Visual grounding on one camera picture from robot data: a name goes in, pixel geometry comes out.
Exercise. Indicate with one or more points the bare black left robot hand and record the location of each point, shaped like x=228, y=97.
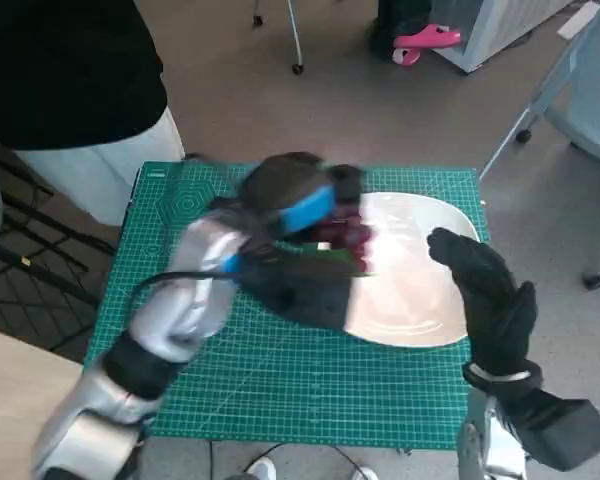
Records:
x=290, y=180

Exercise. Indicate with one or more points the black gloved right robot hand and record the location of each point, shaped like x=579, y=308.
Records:
x=495, y=310

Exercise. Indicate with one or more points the red toy grape bunch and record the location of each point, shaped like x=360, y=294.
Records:
x=347, y=235

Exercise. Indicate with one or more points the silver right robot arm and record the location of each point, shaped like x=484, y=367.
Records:
x=500, y=445

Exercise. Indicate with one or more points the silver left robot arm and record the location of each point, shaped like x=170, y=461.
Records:
x=195, y=300

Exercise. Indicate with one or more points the white square plate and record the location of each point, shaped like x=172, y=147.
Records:
x=410, y=290

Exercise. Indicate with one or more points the person with pink shoes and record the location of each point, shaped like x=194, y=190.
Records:
x=425, y=37

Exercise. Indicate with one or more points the green cutting mat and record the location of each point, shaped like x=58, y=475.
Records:
x=305, y=380

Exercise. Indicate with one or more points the grey-blue chair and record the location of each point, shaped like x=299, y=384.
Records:
x=590, y=100

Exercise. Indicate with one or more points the white mesh cabinet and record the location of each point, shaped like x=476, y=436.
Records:
x=495, y=25

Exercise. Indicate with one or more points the white flat board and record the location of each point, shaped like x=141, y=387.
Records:
x=577, y=21

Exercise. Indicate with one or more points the light wooden board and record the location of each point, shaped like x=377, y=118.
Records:
x=15, y=400

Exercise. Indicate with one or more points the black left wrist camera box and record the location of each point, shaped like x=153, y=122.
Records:
x=310, y=295

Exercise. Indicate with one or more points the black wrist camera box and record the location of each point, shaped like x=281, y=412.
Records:
x=565, y=430
x=310, y=295

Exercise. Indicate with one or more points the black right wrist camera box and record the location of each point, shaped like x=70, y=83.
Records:
x=565, y=430

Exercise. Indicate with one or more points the metal frame with casters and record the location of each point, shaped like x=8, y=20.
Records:
x=295, y=35

